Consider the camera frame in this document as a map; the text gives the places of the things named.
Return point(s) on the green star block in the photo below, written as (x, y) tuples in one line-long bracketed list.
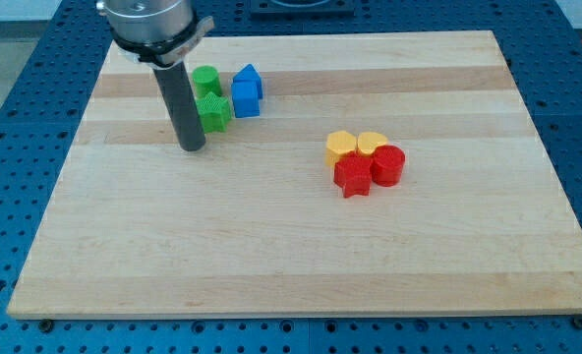
[(214, 112)]

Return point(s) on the light wooden board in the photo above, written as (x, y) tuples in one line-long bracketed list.
[(253, 226)]

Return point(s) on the green cylinder block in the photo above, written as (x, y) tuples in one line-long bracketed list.
[(206, 80)]

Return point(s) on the blue cube block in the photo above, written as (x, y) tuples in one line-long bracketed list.
[(245, 98)]

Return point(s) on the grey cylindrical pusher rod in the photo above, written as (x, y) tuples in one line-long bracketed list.
[(181, 106)]

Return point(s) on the red cylinder block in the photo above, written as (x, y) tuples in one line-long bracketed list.
[(388, 164)]

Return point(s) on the yellow pentagon block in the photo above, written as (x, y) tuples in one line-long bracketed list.
[(337, 145)]

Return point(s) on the red star block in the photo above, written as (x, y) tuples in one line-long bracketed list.
[(353, 175)]

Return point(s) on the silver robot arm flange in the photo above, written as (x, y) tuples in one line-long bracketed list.
[(158, 33)]

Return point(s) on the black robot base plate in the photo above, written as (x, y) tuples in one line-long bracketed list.
[(302, 8)]

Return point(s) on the yellow heart block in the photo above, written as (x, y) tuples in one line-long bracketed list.
[(368, 142)]

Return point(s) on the blue triangular prism block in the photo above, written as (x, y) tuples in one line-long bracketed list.
[(250, 74)]

